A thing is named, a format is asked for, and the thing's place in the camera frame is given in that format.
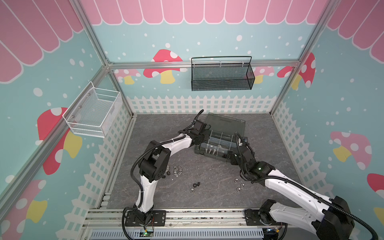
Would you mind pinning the white wire wall basket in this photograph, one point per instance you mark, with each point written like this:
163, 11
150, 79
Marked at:
93, 112

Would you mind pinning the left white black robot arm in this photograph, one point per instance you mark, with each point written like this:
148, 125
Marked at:
151, 166

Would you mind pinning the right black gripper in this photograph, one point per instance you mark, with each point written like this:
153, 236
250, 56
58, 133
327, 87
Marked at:
237, 149

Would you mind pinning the black mesh wall basket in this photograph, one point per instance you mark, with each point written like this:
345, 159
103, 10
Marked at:
227, 73

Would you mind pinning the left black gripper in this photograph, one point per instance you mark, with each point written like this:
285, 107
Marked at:
204, 132

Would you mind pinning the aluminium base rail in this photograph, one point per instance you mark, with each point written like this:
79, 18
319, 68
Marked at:
175, 218

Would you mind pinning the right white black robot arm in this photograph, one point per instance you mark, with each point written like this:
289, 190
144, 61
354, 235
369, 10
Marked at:
327, 218

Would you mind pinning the grey plastic organizer box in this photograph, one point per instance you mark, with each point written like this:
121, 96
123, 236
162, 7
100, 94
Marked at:
222, 130

